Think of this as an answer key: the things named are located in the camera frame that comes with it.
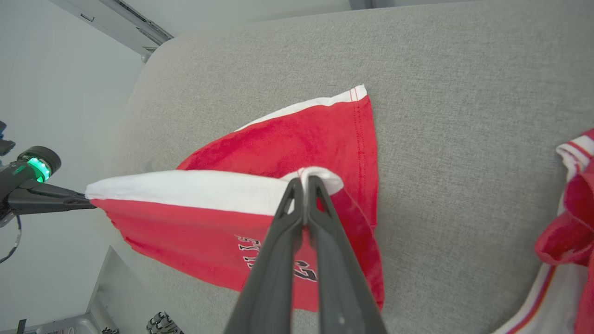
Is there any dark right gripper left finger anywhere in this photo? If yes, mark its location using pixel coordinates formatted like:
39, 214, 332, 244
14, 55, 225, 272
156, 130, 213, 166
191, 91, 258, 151
225, 178, 304, 334

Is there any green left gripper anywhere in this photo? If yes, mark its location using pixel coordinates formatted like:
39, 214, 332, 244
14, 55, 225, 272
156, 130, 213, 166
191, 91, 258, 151
0, 165, 97, 225

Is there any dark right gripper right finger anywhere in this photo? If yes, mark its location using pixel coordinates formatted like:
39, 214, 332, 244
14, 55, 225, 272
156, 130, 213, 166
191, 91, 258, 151
306, 175, 388, 334

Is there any red shorts white trim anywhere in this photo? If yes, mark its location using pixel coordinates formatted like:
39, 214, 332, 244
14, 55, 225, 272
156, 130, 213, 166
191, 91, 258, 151
85, 85, 385, 312

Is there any red Bulls 23 jersey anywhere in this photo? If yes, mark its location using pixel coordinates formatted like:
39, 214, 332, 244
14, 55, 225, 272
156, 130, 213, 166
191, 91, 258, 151
492, 129, 594, 334

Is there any black treaded robot wheel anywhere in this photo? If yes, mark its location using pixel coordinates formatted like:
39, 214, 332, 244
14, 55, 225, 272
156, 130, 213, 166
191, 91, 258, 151
146, 312, 184, 334

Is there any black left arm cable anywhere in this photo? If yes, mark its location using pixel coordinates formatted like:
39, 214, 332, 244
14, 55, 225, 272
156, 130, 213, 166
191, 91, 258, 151
0, 215, 22, 263

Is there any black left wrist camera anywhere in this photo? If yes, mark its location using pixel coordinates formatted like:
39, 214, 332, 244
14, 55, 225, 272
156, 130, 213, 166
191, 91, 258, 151
0, 122, 15, 156

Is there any grey metal floor rail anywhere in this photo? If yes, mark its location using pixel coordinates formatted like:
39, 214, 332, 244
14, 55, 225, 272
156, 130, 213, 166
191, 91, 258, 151
50, 0, 174, 64

